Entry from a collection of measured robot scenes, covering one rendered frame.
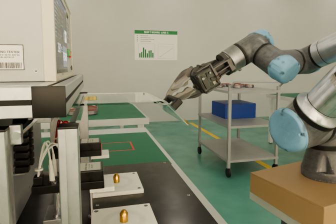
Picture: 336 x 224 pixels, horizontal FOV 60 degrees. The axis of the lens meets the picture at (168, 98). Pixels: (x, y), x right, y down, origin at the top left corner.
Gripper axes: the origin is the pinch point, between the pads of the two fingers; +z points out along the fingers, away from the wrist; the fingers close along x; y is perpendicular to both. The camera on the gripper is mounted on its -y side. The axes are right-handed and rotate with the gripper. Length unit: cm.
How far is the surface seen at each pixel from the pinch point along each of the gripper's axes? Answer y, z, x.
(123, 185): -3.2, 25.4, 16.8
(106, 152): -6.1, 24.6, 5.9
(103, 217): 14.6, 30.9, 13.6
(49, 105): 39.4, 22.1, -16.6
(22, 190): 2.4, 46.7, 0.1
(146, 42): -515, -101, -10
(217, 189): -162, -23, 135
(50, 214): 18.6, 38.5, 4.4
